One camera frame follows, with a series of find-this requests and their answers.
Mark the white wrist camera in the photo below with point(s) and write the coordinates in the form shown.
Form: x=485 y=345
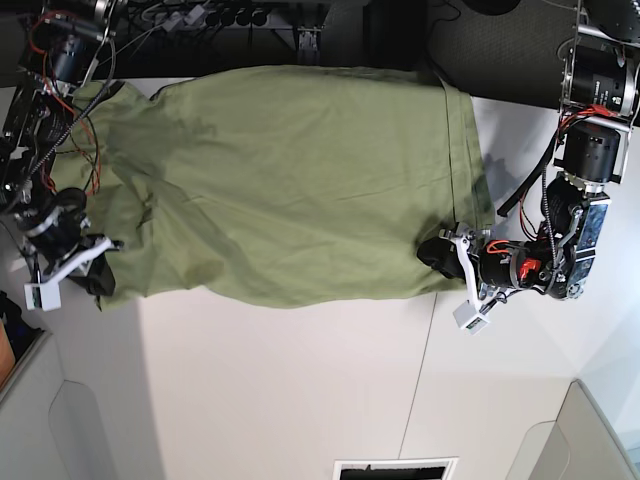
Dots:
x=45 y=297
x=469 y=318

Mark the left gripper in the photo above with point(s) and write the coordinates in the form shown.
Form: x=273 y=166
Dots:
x=489 y=267

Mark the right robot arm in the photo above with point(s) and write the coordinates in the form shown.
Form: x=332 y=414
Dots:
x=63 y=42

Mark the green t-shirt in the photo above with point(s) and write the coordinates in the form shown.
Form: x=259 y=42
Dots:
x=285 y=186

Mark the metal table leg bracket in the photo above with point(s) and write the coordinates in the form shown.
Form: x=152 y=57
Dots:
x=308 y=45

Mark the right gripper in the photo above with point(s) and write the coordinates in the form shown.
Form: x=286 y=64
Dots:
x=57 y=229

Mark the white framed floor vent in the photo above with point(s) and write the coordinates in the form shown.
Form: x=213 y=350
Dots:
x=399 y=469

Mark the white power strip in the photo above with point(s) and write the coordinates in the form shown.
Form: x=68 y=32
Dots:
x=176 y=17

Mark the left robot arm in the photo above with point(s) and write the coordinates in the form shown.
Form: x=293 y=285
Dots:
x=598 y=107

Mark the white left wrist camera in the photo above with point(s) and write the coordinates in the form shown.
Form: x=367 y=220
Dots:
x=469 y=318

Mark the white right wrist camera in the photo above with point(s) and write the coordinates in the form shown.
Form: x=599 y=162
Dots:
x=45 y=297

